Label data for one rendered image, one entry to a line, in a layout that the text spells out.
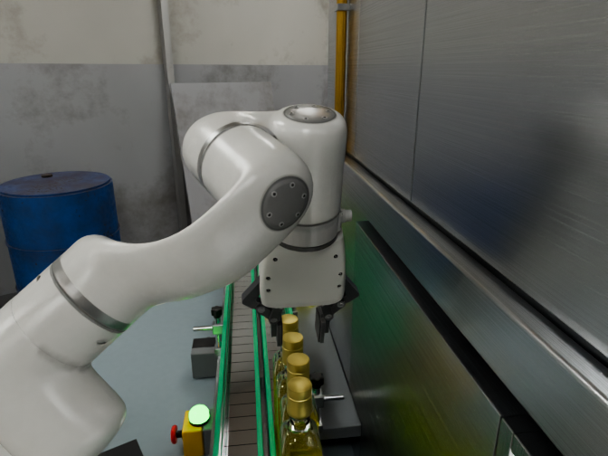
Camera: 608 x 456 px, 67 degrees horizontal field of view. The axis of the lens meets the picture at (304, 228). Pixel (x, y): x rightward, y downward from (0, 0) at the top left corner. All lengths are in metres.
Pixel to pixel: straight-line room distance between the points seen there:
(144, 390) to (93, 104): 2.46
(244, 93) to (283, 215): 3.37
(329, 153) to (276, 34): 3.62
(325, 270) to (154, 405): 0.87
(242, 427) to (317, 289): 0.54
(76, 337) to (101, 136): 3.14
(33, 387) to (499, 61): 0.46
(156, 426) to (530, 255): 1.03
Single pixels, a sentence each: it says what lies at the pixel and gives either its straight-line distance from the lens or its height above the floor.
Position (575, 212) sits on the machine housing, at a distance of 0.34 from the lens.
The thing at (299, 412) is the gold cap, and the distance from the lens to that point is 0.66.
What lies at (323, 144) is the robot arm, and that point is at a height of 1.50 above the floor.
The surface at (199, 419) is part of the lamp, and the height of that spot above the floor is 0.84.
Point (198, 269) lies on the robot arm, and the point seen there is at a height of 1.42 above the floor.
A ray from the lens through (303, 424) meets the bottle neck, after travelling 0.68.
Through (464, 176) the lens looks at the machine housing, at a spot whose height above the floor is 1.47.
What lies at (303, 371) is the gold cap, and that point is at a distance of 0.69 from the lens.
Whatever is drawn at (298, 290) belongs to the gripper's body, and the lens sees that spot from 0.53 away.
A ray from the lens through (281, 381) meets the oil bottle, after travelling 0.78.
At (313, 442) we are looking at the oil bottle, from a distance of 0.69.
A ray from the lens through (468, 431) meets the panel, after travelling 0.45.
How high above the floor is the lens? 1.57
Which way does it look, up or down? 19 degrees down
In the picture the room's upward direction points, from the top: straight up
